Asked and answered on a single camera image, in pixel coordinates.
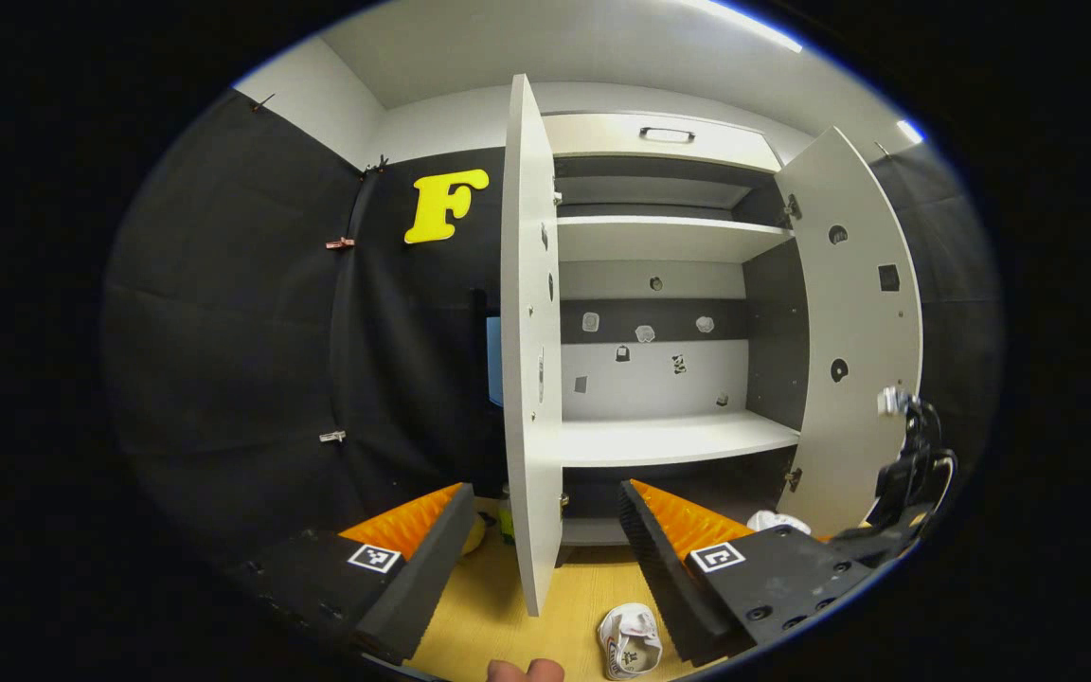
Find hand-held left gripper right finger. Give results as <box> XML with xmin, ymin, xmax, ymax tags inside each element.
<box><xmin>617</xmin><ymin>478</ymin><xmax>887</xmax><ymax>667</ymax></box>

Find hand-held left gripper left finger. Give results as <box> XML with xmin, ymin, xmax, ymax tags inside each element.
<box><xmin>224</xmin><ymin>481</ymin><xmax>476</xmax><ymax>666</ymax></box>

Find white shoe with striped side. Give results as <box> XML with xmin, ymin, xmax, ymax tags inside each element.
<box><xmin>598</xmin><ymin>603</ymin><xmax>664</xmax><ymax>681</ymax></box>
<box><xmin>746</xmin><ymin>510</ymin><xmax>812</xmax><ymax>536</ymax></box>

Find white shoe cabinet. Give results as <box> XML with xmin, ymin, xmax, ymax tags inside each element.
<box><xmin>545</xmin><ymin>112</ymin><xmax>812</xmax><ymax>569</ymax></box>

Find white cabinet shelf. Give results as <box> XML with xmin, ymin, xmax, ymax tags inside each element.
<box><xmin>557</xmin><ymin>216</ymin><xmax>795</xmax><ymax>264</ymax></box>
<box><xmin>560</xmin><ymin>410</ymin><xmax>802</xmax><ymax>468</ymax></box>
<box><xmin>557</xmin><ymin>175</ymin><xmax>755</xmax><ymax>211</ymax></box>

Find small yellow green object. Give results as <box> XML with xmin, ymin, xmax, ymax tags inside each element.
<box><xmin>458</xmin><ymin>507</ymin><xmax>516</xmax><ymax>558</ymax></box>

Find black backdrop cloth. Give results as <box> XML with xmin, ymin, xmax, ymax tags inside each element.
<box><xmin>100</xmin><ymin>90</ymin><xmax>509</xmax><ymax>569</ymax></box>
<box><xmin>872</xmin><ymin>142</ymin><xmax>1006</xmax><ymax>531</ymax></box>

